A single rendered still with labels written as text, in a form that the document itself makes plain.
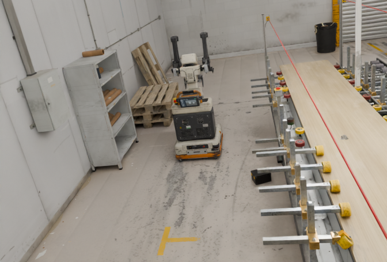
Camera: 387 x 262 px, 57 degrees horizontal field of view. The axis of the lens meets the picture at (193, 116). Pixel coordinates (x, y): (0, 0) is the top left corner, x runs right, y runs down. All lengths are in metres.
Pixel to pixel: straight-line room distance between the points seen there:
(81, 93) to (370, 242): 3.79
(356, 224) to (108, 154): 3.61
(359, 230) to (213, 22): 8.98
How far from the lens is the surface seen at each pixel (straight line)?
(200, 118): 4.75
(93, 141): 5.11
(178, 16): 10.77
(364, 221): 2.35
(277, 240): 2.10
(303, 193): 2.28
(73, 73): 4.84
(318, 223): 2.75
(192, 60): 4.91
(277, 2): 10.64
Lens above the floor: 2.35
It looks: 21 degrees down
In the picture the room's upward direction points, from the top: 10 degrees counter-clockwise
